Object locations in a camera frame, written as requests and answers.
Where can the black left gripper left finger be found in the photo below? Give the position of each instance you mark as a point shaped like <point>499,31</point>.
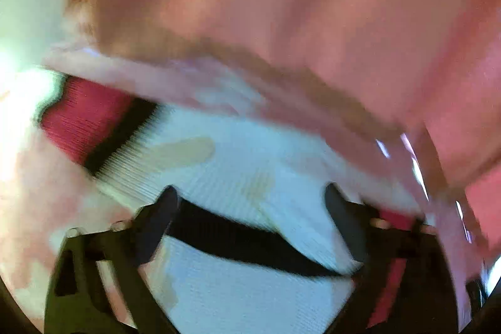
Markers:
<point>77,301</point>

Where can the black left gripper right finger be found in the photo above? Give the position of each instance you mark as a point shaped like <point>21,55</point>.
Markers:
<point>404,284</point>

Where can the white red black knit sweater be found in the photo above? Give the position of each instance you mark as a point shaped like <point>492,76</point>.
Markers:
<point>253,249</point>

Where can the pink blanket with white bows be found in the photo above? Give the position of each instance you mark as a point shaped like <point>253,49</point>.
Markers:
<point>46,197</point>

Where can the pink curtain with tan trim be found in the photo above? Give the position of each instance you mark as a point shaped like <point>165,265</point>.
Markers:
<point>407,62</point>

